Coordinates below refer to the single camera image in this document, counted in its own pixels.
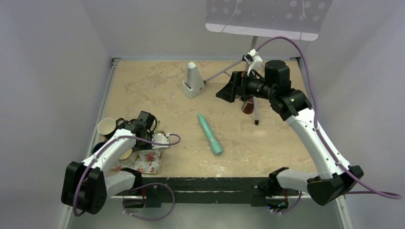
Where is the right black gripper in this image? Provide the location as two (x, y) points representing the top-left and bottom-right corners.
(216, 70), (276, 103)

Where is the floral tray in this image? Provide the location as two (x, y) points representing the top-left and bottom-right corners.
(110, 149), (164, 174)

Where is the white metronome-shaped object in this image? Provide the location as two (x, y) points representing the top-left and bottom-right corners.
(181, 62), (205, 99)

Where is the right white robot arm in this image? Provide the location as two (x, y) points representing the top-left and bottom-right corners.
(215, 60), (364, 206)

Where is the perforated white panel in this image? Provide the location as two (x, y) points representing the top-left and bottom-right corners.
(205, 0), (332, 42)

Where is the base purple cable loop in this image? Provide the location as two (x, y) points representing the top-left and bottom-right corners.
(122, 182), (176, 221)

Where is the dark blue mug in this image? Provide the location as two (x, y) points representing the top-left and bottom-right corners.
(91, 142), (106, 155)

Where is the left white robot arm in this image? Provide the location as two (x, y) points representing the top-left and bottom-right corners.
(61, 111), (157, 217)

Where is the purple tripod stand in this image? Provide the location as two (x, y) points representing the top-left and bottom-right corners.
(203, 36), (259, 125)

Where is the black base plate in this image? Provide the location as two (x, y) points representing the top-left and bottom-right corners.
(121, 177), (298, 208)

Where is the aluminium frame rail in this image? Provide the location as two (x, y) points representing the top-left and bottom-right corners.
(57, 58), (122, 229)

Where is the cream mug black handle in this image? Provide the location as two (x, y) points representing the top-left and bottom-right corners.
(119, 148), (133, 161)

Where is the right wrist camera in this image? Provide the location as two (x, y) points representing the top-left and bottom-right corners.
(242, 48), (263, 74)

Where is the brown striped mug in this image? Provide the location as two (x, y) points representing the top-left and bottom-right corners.
(241, 98), (255, 115)

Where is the teal cylindrical bottle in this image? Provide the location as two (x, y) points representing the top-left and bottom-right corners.
(197, 114), (223, 156)

